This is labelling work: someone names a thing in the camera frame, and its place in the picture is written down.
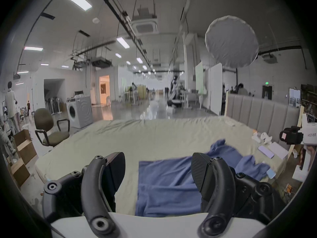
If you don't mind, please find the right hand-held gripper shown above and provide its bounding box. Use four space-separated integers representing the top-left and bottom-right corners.
280 123 317 146

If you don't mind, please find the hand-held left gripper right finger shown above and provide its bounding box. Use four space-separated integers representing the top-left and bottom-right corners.
192 152 286 238

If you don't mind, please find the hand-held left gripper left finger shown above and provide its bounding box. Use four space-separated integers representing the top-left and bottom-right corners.
42 152 126 238

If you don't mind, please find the white flat box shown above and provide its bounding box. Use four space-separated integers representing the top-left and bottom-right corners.
268 141 289 159

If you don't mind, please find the white hand controller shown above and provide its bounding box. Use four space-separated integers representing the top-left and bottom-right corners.
252 132 273 144

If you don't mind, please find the lilac phone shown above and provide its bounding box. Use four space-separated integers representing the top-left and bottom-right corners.
258 145 275 159

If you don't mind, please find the blue shirt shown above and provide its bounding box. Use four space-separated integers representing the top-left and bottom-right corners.
135 139 271 218

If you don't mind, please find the grey padded headboard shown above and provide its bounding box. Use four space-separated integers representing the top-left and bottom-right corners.
227 93 304 151

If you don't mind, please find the open brown carton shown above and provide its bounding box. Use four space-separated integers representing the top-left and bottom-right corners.
7 157 31 188
12 129 38 166

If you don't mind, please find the bed with pale green sheet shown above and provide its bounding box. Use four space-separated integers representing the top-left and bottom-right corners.
35 116 290 218

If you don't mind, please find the white washing machine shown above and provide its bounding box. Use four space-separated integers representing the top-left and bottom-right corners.
66 96 94 129

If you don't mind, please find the dark office chair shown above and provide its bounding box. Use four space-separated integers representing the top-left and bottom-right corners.
34 108 71 149

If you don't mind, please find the white robot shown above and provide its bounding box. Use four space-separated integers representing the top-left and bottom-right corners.
167 75 184 107

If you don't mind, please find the round white light diffuser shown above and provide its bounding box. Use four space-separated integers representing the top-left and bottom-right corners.
205 15 260 89

